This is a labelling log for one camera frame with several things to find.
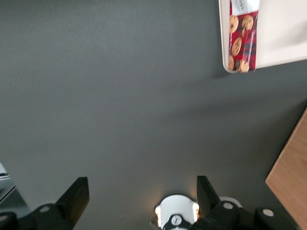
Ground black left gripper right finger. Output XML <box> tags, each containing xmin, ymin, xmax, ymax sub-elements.
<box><xmin>189</xmin><ymin>175</ymin><xmax>298</xmax><ymax>230</ymax></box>

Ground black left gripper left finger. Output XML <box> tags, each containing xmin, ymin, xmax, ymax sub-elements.
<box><xmin>0</xmin><ymin>176</ymin><xmax>90</xmax><ymax>230</ymax></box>

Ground red cookie box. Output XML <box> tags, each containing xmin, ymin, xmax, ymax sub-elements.
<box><xmin>227</xmin><ymin>0</ymin><xmax>261</xmax><ymax>74</ymax></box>

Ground cream rectangular tray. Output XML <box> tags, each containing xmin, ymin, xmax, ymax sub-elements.
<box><xmin>218</xmin><ymin>0</ymin><xmax>307</xmax><ymax>73</ymax></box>

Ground wooden two-drawer cabinet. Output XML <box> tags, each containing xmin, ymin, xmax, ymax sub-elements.
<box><xmin>265</xmin><ymin>102</ymin><xmax>307</xmax><ymax>230</ymax></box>

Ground aluminium frame rail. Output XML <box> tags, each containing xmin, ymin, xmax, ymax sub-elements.
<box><xmin>0</xmin><ymin>162</ymin><xmax>16</xmax><ymax>202</ymax></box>

